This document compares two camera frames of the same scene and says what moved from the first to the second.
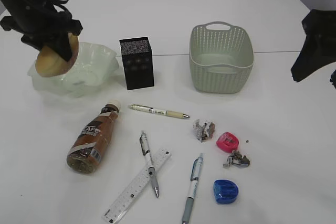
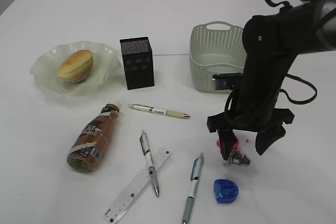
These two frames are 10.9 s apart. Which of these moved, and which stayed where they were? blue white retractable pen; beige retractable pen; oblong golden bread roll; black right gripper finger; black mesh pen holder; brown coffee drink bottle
Moved: oblong golden bread roll; black right gripper finger
Stayed: blue white retractable pen; black mesh pen holder; beige retractable pen; brown coffee drink bottle
